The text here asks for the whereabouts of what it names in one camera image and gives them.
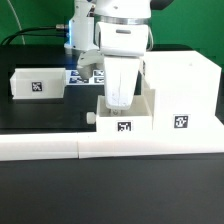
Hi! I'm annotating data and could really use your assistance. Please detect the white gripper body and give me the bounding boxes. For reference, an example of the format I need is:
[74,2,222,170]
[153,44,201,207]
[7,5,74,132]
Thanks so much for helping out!
[104,56,140,110]

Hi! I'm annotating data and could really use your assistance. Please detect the white front drawer tray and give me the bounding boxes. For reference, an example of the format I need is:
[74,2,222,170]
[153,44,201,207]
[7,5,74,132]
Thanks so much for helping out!
[86,95,153,134]

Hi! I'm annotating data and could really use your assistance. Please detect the white drawer tray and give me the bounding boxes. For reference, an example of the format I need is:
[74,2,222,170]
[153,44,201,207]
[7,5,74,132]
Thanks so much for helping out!
[10,68,66,100]
[86,95,153,134]

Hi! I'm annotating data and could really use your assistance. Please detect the white drawer cabinet box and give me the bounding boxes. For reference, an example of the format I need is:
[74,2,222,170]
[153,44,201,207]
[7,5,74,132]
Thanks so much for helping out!
[140,50,223,131]

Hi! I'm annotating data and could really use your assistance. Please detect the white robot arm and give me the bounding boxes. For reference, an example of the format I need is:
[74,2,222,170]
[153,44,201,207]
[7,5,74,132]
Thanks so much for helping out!
[64,0,174,113]

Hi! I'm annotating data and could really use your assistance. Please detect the white rear drawer tray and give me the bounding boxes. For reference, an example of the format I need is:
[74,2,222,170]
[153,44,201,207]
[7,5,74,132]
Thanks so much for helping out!
[10,68,66,100]

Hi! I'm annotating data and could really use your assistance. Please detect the white fiducial marker sheet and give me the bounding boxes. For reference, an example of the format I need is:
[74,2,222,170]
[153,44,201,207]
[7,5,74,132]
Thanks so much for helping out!
[66,70,104,85]

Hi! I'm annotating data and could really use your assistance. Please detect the white L-shaped foam fence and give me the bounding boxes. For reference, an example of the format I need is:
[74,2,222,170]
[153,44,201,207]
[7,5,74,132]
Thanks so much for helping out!
[0,115,224,162]

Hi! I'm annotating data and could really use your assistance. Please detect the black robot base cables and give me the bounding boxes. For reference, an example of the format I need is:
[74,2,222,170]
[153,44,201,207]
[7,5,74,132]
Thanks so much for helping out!
[0,23,70,46]

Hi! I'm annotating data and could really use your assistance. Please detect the white cable on backdrop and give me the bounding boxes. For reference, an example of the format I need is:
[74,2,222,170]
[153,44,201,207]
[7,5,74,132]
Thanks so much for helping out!
[5,0,26,46]

